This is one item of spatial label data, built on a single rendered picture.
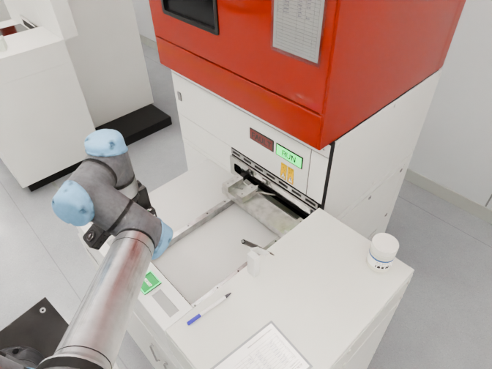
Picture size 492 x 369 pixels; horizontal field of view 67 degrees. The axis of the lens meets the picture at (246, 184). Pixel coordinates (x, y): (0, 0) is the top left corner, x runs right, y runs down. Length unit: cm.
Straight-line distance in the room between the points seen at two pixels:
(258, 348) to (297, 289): 20
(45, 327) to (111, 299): 52
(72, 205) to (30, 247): 208
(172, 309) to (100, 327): 53
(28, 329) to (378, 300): 88
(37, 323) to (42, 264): 157
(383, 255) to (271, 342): 38
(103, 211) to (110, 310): 21
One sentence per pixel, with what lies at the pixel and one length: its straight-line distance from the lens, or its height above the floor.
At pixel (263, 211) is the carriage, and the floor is 88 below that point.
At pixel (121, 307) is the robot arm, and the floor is 139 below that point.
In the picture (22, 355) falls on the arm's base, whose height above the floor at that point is 105.
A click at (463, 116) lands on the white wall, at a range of 263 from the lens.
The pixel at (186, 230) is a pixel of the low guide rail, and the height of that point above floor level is 85.
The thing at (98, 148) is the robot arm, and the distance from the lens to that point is 76.
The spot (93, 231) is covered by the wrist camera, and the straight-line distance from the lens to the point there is 91.
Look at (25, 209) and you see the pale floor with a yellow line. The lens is 306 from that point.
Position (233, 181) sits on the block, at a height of 91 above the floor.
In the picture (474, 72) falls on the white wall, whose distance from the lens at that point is 252.
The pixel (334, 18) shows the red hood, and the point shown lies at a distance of 92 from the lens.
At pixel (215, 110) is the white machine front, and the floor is 111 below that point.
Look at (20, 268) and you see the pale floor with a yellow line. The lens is 269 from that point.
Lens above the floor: 188
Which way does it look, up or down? 43 degrees down
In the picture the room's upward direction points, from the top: 2 degrees counter-clockwise
